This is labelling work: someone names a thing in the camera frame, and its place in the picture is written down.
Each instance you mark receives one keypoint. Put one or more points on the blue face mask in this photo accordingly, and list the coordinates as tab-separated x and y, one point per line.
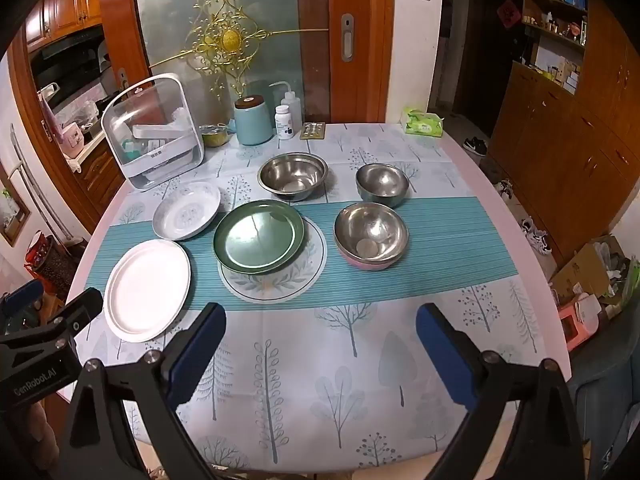
231	125

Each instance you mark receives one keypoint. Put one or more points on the tree print tablecloth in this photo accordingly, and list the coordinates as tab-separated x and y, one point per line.
310	360

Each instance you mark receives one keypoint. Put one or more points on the black sneaker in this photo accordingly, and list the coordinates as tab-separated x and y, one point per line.
475	146

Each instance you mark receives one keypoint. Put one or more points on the grey patterned plate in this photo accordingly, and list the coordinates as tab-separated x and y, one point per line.
186	208

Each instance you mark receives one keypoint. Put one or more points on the red bag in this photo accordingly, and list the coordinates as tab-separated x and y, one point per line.
39	255

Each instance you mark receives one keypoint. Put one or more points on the round floral plate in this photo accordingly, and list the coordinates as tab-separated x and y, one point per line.
295	282

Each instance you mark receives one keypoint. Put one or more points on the grey chair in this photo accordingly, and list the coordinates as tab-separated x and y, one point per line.
605	390

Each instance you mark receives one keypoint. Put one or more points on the white pill bottle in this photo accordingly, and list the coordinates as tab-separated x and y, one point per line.
284	122

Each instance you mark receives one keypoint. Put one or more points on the white squeeze bottle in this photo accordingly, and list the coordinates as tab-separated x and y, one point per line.
291	102

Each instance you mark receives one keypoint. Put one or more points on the pink rice cooker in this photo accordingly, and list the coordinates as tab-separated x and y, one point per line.
70	137

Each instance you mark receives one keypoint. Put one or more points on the green tissue pack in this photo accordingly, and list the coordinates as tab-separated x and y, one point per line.
422	122

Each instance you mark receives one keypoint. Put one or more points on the blister pack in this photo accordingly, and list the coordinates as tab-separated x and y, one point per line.
313	131

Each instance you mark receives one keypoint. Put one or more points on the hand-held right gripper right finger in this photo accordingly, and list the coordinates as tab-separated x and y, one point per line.
445	355

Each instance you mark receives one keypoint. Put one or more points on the red wall decoration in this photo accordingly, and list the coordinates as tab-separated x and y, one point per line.
507	12

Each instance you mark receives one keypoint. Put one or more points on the white sneaker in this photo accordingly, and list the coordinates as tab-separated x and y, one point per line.
536	235
505	187

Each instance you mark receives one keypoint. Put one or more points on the wooden shelf cabinet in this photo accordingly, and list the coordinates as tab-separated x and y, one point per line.
575	125

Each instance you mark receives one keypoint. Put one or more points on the yellow tin can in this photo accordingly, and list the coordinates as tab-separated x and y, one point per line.
215	136

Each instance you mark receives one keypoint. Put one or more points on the small steel bowl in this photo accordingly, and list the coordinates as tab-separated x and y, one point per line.
382	183

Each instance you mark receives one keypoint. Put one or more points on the white clear storage box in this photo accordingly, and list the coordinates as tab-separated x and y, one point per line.
152	132

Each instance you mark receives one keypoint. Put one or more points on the pink-based steel bowl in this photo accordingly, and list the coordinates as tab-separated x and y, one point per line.
371	235

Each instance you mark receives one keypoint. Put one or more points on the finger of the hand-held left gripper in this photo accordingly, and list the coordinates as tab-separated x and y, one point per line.
82	310
24	293

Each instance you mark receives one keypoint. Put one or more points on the wooden kitchen cabinets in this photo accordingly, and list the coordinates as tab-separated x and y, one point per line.
65	5

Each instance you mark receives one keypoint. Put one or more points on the teal striped table runner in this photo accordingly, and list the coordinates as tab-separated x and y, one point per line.
440	280

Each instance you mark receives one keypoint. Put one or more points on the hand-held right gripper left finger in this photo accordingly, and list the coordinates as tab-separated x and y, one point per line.
197	350

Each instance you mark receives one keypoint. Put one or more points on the pink box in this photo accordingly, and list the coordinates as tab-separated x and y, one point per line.
575	325

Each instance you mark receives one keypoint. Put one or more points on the cardboard box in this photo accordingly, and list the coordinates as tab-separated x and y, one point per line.
585	265

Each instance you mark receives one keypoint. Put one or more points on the white rimmed green bowl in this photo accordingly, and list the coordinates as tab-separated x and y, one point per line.
147	290

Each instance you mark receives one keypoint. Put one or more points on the teal canister with brown lid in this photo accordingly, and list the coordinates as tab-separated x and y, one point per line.
252	120

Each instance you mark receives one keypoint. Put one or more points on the green plate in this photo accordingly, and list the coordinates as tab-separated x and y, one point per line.
258	236

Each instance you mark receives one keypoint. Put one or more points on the gold door ornament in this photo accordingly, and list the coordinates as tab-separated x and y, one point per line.
225	35

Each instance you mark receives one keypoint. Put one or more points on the large steel bowl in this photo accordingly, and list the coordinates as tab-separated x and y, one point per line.
292	174

